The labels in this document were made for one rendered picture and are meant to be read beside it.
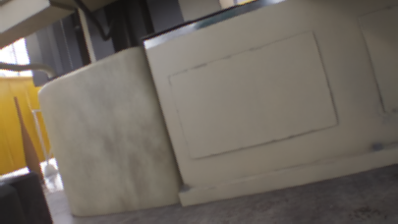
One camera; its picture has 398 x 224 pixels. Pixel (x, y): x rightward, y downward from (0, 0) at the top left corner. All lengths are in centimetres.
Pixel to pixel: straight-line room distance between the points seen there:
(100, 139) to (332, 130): 84
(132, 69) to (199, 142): 36
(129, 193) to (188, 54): 58
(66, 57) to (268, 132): 151
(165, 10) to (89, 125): 83
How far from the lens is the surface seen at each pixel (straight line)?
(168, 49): 112
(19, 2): 195
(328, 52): 103
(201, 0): 176
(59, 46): 222
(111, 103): 123
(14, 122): 402
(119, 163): 126
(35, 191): 18
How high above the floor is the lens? 33
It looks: level
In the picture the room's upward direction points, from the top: 16 degrees counter-clockwise
